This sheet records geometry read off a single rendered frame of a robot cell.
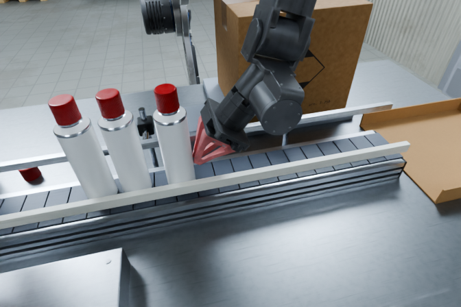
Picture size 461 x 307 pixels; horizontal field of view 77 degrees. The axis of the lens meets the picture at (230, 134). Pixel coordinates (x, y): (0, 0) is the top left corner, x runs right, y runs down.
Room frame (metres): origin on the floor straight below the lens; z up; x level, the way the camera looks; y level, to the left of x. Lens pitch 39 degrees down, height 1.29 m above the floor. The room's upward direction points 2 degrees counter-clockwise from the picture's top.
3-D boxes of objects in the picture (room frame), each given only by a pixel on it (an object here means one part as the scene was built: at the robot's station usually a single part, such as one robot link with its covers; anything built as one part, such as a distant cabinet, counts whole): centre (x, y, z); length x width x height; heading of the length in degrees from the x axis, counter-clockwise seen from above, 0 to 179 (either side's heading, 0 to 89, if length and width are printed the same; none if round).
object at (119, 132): (0.36, 0.17, 0.98); 0.05 x 0.05 x 0.20
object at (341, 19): (0.73, -0.14, 0.99); 0.30 x 0.24 x 0.27; 104
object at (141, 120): (0.44, 0.16, 0.91); 0.07 x 0.03 x 0.17; 12
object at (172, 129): (0.37, 0.09, 0.98); 0.05 x 0.05 x 0.20
